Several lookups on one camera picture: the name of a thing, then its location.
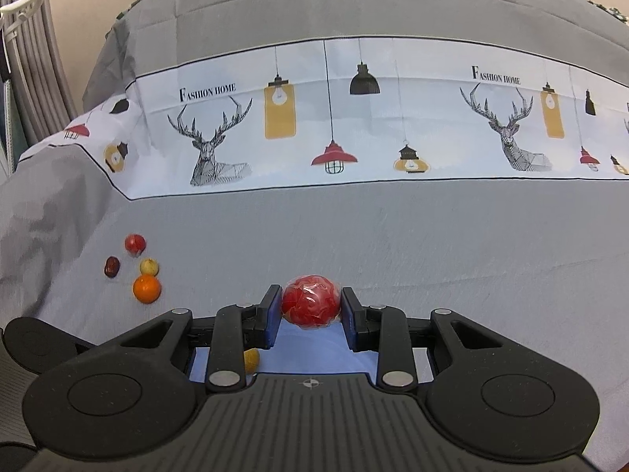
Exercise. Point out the dark red jujube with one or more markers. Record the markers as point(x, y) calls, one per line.
point(112, 267)

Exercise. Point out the blue plate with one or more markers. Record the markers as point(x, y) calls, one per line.
point(314, 356)

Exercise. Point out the red apple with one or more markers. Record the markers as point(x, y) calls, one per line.
point(310, 301)
point(135, 244)

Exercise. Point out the white plastic rack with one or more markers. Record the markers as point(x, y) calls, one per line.
point(24, 3)

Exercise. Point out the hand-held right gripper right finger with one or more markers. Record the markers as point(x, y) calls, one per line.
point(350, 319)

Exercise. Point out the orange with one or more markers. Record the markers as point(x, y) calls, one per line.
point(146, 288)

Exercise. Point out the grey printed bed sheet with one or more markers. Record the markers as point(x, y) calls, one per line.
point(344, 236)

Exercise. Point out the grey curtain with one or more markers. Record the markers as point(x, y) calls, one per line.
point(42, 64)

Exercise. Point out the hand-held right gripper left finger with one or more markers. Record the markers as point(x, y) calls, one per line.
point(273, 317)

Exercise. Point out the yellow-green small fruit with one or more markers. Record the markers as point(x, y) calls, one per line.
point(150, 266)
point(251, 360)

